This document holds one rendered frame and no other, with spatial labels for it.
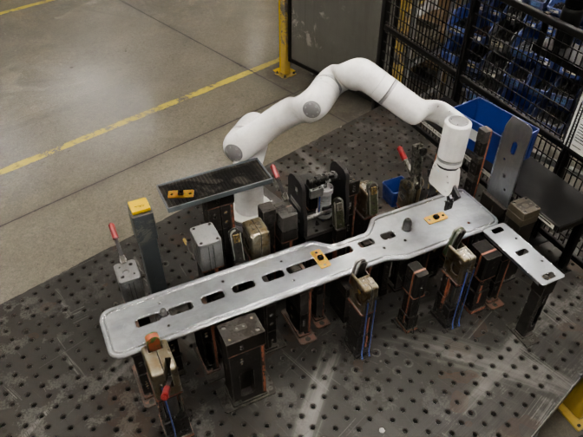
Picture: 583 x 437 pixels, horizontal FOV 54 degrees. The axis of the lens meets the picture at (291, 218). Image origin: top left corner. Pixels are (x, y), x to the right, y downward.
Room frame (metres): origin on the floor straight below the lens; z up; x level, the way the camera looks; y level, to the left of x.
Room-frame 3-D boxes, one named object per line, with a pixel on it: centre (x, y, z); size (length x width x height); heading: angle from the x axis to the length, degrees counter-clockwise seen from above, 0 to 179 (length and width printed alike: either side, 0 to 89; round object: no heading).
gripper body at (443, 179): (1.52, -0.51, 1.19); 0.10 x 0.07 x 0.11; 26
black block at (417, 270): (1.28, -0.42, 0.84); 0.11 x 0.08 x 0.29; 26
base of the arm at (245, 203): (1.81, 0.18, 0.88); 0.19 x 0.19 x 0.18
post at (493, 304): (1.41, -0.74, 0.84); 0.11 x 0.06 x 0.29; 26
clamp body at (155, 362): (0.89, 0.35, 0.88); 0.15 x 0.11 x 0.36; 26
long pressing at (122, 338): (1.30, -0.08, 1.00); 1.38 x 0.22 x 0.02; 116
